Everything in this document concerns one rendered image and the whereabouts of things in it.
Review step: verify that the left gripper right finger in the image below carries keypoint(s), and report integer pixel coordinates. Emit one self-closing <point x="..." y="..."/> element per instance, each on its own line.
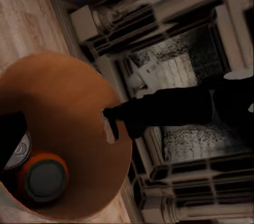
<point x="246" y="127"/>

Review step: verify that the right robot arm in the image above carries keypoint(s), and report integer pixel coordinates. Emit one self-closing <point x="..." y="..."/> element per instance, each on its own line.
<point x="234" y="93"/>

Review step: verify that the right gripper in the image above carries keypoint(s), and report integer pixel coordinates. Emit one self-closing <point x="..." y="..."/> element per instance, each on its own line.
<point x="158" y="109"/>

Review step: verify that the wood fireplace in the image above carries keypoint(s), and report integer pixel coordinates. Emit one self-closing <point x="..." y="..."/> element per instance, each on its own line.
<point x="189" y="172"/>

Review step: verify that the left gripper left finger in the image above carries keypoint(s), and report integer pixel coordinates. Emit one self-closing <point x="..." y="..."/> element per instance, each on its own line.
<point x="12" y="128"/>

